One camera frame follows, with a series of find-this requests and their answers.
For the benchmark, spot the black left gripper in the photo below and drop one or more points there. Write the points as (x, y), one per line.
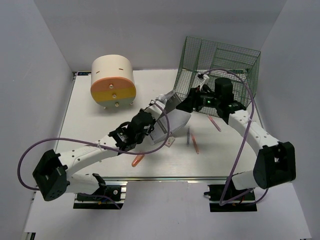
(152, 125)

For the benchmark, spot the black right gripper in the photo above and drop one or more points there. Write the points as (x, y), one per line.
(195, 94)

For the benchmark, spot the grey white manual booklet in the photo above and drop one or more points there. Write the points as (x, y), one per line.
(177, 118)

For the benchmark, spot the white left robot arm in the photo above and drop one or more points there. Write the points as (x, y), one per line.
(57, 173)

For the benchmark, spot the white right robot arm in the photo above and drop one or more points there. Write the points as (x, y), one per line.
(275, 161)

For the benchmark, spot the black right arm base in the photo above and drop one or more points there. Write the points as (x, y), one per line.
(245, 201)

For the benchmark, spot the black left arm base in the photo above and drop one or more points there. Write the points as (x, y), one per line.
(111, 197)

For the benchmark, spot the orange transparent correction tape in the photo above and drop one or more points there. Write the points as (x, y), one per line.
(137, 160)

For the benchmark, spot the pink purple highlighter pen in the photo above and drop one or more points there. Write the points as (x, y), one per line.
(214, 123)

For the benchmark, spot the orange highlighter pen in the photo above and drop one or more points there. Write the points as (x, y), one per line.
(195, 144)

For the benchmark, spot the cream round drawer box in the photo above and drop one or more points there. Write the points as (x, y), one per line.
(112, 81)

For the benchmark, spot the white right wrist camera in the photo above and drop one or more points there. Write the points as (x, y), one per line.
(204, 79)

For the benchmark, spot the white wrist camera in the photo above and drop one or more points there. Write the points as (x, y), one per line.
(154, 102)
(204, 79)

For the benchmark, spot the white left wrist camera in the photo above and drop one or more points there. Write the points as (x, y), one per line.
(154, 102)

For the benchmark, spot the green wire mesh organizer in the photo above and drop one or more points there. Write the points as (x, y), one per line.
(229, 61)

